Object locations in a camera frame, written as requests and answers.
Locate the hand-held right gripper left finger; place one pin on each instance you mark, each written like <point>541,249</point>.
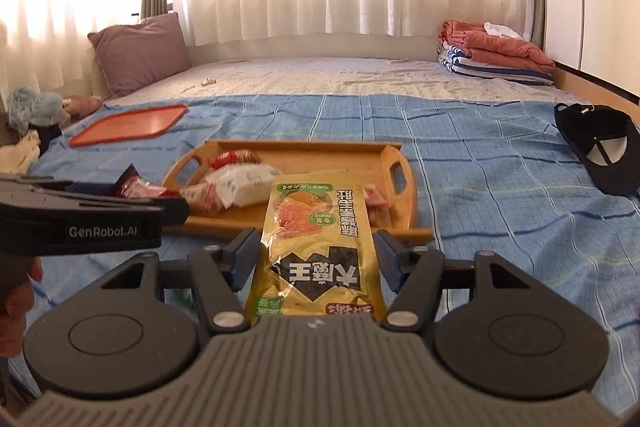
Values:
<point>242,259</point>

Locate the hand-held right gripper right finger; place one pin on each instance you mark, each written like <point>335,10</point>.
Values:
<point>389,262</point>

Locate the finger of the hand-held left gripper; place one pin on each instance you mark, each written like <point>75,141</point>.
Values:
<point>172,212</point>

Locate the red biscuit packet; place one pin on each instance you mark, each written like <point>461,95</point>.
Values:
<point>135,187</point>

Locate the clear-edged red snack packet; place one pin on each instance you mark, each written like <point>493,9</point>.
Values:
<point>375,198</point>

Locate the white snack packet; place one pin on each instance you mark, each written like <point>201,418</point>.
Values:
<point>240,184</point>

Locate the yellow snack packet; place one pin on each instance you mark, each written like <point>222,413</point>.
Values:
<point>310,227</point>

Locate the wooden tray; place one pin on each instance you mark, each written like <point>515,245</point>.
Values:
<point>310,157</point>

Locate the person's left hand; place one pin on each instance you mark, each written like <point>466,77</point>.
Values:
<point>15,317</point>

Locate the beige cloth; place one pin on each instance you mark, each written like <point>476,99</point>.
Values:
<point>17,152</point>

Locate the red plastic tray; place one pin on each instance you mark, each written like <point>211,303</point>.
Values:
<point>130,124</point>

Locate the pink cloth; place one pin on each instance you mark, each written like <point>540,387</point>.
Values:
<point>82,104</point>

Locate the blue checked blanket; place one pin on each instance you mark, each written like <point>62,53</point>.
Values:
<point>500,207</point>

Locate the light blue cloth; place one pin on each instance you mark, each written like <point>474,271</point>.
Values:
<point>37,107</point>

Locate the purple pillow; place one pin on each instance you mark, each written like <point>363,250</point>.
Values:
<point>142,52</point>

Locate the white bed sheet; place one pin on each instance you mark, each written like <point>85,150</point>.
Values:
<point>310,77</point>

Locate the striped folded blanket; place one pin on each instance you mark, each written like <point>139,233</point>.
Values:
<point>480,69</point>

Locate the stack of folded clothes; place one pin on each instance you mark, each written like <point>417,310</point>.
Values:
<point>500,49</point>

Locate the black cap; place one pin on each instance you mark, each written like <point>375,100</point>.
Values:
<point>615,172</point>

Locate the white folded cloth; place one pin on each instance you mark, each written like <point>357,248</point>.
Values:
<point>502,30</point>

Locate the wooden bed frame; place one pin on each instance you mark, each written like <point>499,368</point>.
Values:
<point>595,84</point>

